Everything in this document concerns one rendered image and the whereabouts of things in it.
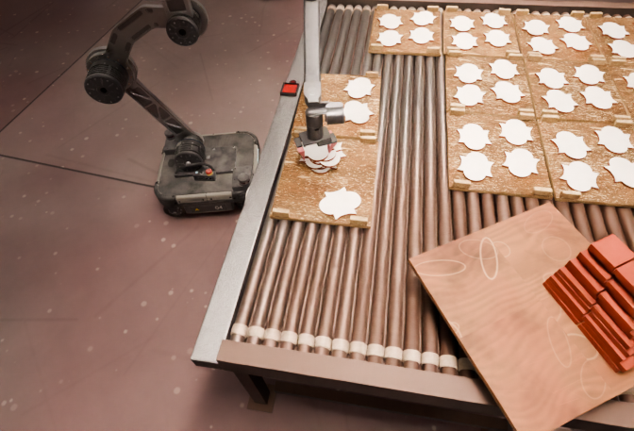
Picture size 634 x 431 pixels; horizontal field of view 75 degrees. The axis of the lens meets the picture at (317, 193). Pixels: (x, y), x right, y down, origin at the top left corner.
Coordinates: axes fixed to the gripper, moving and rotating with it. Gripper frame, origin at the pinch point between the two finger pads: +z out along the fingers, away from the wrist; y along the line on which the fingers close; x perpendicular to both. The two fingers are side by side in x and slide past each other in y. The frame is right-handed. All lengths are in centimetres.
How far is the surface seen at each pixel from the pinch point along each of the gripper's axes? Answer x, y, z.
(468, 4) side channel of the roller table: 85, 114, 4
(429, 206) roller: -29.2, 31.9, 9.4
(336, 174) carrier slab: -5.1, 5.9, 7.7
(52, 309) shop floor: 36, -145, 103
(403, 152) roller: -2.2, 34.6, 8.9
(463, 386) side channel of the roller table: -85, 12, 8
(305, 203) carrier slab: -14.2, -9.1, 8.0
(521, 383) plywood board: -91, 21, -1
